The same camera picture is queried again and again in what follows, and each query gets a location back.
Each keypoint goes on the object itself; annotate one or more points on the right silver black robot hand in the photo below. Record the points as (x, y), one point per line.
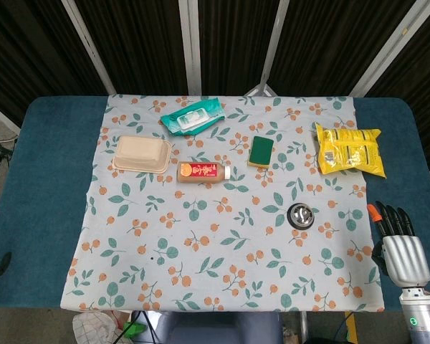
(405, 251)

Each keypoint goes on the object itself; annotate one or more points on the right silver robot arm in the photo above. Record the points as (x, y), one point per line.
(420, 315)

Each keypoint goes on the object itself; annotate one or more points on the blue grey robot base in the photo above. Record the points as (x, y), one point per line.
(218, 328)

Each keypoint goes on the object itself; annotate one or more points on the blue table cover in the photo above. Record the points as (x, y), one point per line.
(39, 200)

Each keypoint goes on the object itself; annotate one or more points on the small round metal tin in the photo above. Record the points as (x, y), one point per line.
(300, 215)

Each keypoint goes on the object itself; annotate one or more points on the yellow snack bag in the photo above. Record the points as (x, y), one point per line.
(350, 149)

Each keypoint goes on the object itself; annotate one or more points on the white checkered cloth bag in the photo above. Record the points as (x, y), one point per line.
(93, 328)

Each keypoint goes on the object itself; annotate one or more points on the green plastic object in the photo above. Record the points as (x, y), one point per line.
(134, 329)

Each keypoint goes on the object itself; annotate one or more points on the green yellow sponge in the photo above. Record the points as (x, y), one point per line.
(261, 151)

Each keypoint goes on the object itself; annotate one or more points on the beige lidded food container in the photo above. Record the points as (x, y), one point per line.
(142, 154)

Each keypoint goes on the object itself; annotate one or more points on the floral patterned tablecloth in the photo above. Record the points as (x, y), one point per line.
(222, 204)

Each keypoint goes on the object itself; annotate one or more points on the brown drink bottle red label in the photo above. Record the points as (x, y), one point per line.
(203, 172)

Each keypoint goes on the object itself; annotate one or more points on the teal wet wipes pack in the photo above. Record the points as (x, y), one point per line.
(193, 116)

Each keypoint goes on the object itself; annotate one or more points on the white partition frame post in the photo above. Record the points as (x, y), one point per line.
(270, 46)
(88, 46)
(190, 46)
(387, 46)

